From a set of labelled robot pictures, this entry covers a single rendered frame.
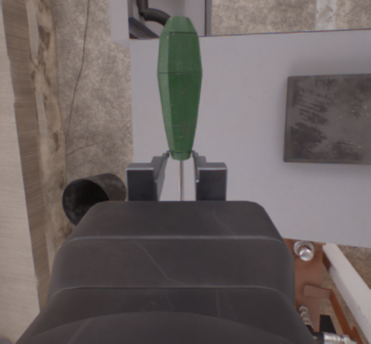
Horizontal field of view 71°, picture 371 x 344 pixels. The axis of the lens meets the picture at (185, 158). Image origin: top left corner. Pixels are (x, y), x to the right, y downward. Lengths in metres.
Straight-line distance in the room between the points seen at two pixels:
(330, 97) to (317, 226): 0.13
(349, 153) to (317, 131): 0.03
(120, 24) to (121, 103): 1.41
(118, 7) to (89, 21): 1.55
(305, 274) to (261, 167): 0.86
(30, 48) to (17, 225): 1.05
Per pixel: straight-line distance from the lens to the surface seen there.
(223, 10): 1.60
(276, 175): 0.27
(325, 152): 0.27
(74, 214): 1.78
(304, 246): 1.02
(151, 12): 0.35
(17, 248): 1.99
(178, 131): 0.15
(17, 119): 1.71
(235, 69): 0.27
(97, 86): 1.78
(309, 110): 0.26
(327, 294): 1.16
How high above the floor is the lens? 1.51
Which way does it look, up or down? 72 degrees down
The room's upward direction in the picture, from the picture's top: 131 degrees counter-clockwise
